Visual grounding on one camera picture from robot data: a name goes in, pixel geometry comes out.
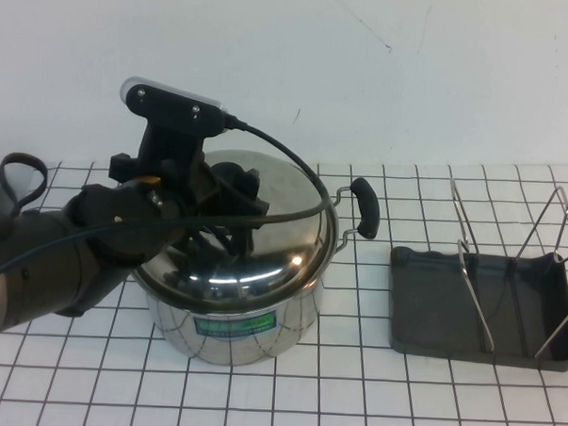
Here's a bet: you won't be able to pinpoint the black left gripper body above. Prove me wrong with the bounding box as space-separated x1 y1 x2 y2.
106 151 224 225

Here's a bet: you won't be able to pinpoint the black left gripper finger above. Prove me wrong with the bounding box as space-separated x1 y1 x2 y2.
236 167 264 208
203 189 271 235

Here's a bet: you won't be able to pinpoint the stainless steel lid black knob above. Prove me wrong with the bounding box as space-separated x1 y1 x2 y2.
131 144 343 316

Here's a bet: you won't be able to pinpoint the white black grid tablecloth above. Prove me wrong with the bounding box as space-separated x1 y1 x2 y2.
0 137 568 426

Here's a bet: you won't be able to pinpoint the black camera cable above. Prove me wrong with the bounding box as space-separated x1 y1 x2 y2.
0 104 335 305

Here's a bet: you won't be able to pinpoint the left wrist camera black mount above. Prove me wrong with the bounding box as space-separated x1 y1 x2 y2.
117 75 235 173

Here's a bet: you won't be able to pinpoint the stainless steel pot black handles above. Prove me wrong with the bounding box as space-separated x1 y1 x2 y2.
129 167 383 372

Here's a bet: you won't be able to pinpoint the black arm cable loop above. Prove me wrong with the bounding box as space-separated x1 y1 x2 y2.
0 151 51 222

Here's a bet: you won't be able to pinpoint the grey tray wire lid rack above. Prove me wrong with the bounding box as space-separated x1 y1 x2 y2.
384 175 568 375

